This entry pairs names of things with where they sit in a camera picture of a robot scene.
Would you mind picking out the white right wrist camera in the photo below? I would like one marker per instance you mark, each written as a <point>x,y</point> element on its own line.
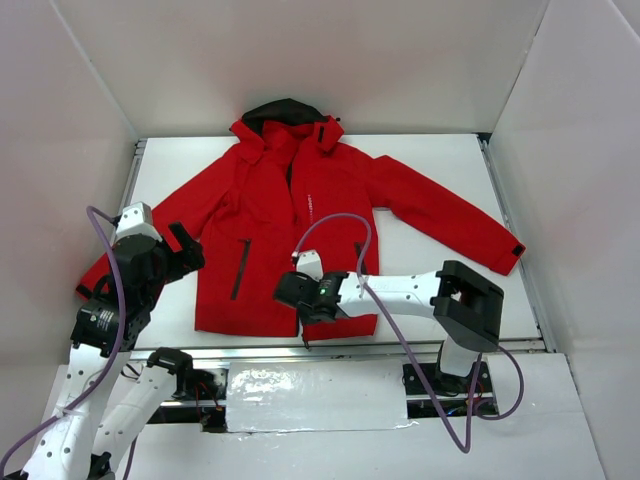
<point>309,263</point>

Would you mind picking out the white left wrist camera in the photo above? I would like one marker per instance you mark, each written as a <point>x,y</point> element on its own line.
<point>135,219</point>

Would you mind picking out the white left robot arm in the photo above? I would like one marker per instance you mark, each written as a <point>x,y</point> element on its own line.
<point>84,438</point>

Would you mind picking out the red hooded jacket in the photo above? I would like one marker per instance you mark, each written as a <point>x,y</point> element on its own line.
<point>290,179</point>

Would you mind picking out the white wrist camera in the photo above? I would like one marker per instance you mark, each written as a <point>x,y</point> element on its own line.
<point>309,263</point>
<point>135,219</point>

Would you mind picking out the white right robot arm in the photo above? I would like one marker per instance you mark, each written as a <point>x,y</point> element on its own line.
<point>464,303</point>

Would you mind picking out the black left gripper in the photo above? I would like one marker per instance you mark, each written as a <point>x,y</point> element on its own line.
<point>170,255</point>

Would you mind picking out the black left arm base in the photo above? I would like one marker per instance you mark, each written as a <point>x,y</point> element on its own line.
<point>199,397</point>

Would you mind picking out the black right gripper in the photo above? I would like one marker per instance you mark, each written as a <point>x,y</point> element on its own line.
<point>288,292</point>

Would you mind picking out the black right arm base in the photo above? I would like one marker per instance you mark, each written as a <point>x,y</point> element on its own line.
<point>452,392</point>

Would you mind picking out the white foil tape panel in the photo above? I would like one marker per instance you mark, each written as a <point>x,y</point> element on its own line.
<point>316,396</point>

